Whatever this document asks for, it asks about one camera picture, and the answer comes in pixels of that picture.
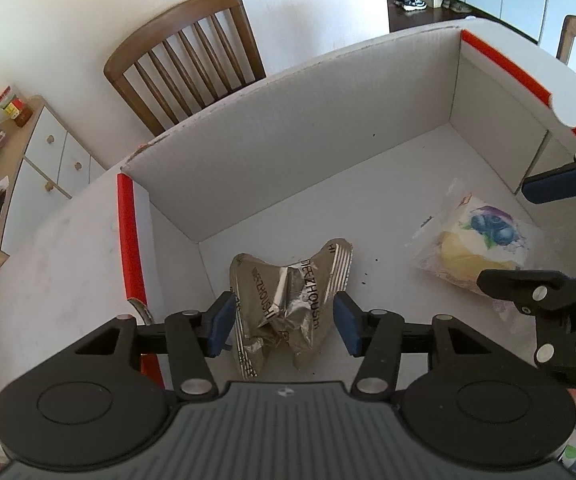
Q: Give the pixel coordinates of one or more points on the brown wooden chair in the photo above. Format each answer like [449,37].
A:
[184,60]

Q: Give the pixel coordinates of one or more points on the white drawer cabinet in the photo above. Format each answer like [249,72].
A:
[46,166]

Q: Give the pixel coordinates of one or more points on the red-labelled jar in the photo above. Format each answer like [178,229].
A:
[15,106]

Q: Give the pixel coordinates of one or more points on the red cardboard box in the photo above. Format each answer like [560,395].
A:
[364,143]

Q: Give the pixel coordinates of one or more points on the dark sneakers pair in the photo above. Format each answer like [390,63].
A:
[411,5]

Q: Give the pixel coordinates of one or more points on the blueberry cake clear packet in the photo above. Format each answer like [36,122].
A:
[468,236]

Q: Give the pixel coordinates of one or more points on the silver snack wrapper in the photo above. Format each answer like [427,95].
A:
[290,305]

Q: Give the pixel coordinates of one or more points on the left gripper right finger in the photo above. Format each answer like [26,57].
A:
[379,337]

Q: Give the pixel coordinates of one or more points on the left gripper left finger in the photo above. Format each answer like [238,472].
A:
[191,338]

